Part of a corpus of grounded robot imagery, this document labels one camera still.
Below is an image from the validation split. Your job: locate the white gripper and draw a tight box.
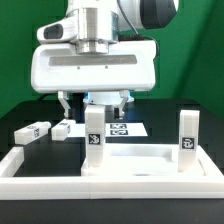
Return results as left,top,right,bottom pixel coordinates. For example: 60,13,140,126
31,41,157,119

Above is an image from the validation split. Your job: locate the white desk top tray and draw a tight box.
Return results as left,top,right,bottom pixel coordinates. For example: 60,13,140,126
81,143,205,177

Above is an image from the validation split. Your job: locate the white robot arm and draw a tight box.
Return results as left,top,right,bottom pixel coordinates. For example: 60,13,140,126
31,0,179,118

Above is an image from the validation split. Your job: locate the sheet with fiducial markers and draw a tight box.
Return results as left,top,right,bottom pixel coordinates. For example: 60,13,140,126
69,123,147,137

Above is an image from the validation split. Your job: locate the white U-shaped frame fence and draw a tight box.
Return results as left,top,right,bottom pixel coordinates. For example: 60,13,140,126
0,147,224,200

